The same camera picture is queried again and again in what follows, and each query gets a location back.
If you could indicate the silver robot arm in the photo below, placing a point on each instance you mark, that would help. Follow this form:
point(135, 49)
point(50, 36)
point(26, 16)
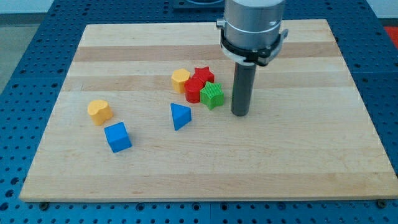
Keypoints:
point(250, 30)

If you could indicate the green star block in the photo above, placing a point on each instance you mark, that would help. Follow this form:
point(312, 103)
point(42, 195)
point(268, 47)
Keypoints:
point(212, 95)

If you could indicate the yellow hexagon block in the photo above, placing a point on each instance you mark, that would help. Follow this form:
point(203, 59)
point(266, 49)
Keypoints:
point(178, 78)

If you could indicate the red cylinder block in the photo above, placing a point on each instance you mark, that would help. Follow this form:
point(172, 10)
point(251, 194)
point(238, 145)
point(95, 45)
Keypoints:
point(192, 90)

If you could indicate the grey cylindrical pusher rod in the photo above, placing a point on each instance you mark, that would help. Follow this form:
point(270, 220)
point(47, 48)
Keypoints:
point(242, 88)

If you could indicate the blue cube block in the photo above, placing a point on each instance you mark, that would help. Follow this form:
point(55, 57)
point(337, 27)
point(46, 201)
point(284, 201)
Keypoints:
point(117, 137)

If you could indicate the wooden board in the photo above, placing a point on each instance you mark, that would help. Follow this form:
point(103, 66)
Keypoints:
point(307, 136)

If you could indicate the red star block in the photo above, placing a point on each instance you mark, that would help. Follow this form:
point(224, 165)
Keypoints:
point(204, 75)

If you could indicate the blue triangle block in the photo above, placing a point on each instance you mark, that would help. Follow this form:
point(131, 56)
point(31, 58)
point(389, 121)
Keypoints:
point(181, 115)

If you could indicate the yellow heart block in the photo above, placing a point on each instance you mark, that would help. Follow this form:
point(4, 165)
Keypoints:
point(99, 111)

